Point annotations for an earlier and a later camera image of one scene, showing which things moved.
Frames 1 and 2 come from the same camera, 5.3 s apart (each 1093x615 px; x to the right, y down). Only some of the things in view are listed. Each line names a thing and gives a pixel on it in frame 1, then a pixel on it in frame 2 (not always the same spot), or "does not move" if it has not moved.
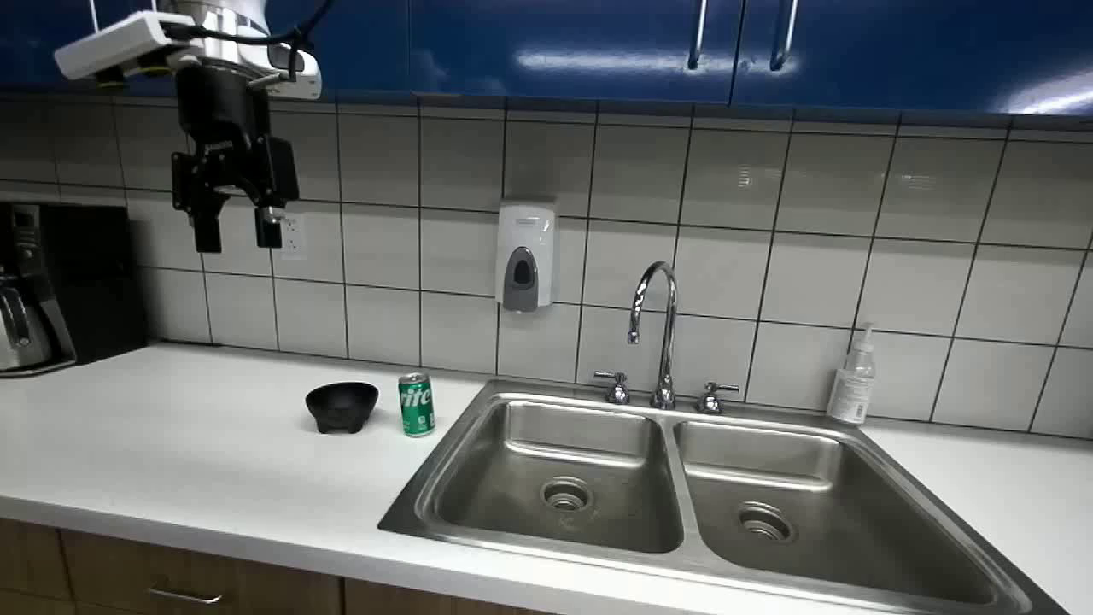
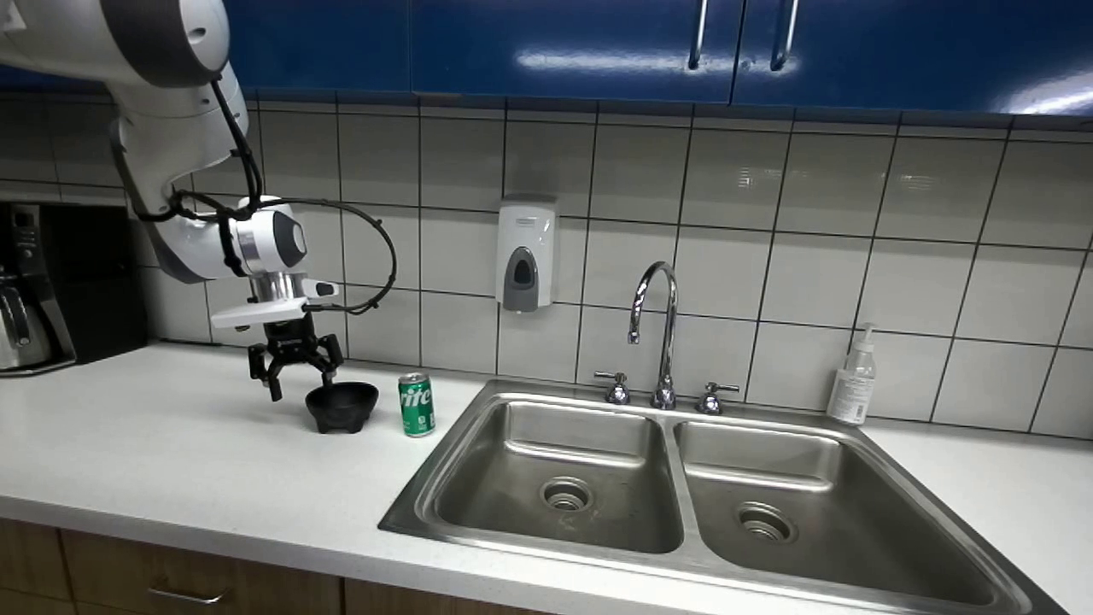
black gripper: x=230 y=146 -> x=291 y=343
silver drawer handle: x=197 y=599 does not move
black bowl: x=343 y=407 does not move
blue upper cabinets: x=988 y=57 does not move
